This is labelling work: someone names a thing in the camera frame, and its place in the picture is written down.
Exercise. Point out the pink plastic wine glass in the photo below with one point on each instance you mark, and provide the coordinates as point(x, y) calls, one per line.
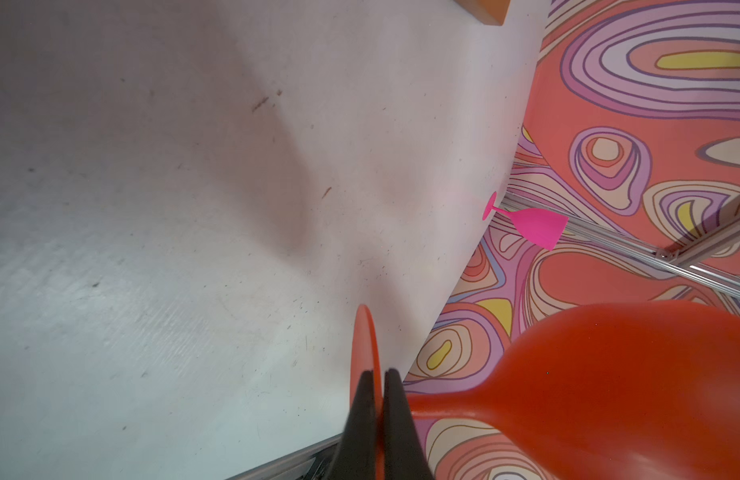
point(543, 228)

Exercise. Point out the wooden rack base board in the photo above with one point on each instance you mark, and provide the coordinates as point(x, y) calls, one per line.
point(488, 12)

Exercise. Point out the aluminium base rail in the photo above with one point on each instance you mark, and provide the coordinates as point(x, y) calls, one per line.
point(309, 463)

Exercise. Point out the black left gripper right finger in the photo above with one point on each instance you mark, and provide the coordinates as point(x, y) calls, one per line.
point(404, 458)

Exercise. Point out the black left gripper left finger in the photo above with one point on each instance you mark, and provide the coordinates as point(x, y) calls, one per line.
point(355, 456)

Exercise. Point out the red plastic wine glass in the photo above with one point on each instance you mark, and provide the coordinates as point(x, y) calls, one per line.
point(605, 391)

